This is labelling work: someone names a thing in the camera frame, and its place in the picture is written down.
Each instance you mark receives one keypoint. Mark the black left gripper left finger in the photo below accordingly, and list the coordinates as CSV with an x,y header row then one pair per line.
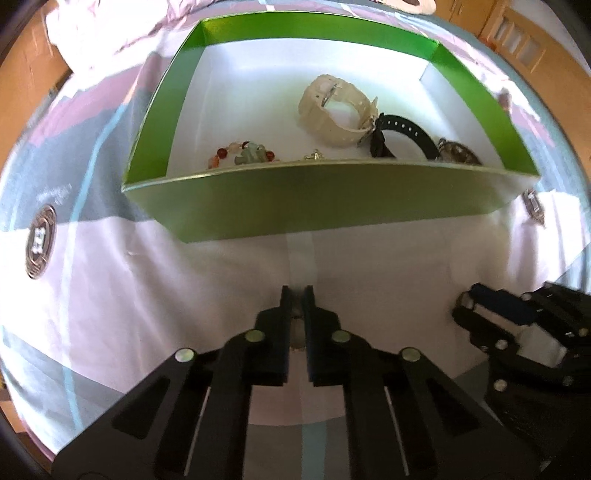
x,y
258,357

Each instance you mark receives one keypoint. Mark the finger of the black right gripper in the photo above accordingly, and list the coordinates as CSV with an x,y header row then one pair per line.
x,y
504,304
487,336

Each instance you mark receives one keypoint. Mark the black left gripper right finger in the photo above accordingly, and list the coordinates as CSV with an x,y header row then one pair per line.
x,y
337,357

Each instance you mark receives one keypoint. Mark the gold flower brooch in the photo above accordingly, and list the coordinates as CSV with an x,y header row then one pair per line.
x,y
314,156

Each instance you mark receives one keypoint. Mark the striped bed sheet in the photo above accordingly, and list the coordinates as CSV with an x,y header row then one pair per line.
x,y
111,327

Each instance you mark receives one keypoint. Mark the black wristwatch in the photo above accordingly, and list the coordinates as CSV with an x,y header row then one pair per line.
x,y
387,123

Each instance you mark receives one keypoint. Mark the cream white wristwatch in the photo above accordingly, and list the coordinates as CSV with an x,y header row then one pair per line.
x,y
337,113

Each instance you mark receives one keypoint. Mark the green cardboard box tray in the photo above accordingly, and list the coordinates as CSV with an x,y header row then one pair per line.
x,y
276,122

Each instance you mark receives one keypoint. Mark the striped plush toy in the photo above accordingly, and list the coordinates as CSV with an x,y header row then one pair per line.
x,y
417,7

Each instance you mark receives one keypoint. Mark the pink pillow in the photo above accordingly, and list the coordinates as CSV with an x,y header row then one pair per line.
x,y
88,32

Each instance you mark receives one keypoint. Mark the wooden headboard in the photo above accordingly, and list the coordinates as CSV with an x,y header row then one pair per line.
x,y
30,69

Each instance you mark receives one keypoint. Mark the wooden wall cabinets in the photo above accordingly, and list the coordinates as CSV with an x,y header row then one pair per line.
x,y
532,40

